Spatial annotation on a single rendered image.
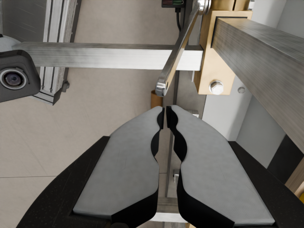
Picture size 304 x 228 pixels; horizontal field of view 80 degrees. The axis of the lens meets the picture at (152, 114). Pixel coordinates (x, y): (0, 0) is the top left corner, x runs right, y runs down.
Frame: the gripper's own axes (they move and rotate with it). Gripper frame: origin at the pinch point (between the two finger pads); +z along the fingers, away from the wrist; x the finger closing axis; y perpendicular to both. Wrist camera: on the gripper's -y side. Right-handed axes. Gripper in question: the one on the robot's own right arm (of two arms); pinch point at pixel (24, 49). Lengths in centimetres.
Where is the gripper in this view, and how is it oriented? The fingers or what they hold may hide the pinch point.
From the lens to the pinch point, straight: 38.4
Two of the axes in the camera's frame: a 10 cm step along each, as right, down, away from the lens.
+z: 0.5, -5.6, 8.3
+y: -10.0, -0.4, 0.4
